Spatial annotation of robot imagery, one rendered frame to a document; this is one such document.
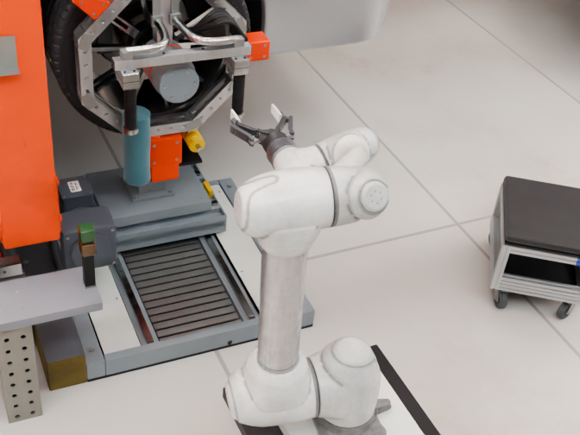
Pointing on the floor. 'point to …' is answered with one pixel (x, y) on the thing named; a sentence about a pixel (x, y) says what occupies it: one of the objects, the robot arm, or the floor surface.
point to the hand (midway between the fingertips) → (253, 112)
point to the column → (19, 375)
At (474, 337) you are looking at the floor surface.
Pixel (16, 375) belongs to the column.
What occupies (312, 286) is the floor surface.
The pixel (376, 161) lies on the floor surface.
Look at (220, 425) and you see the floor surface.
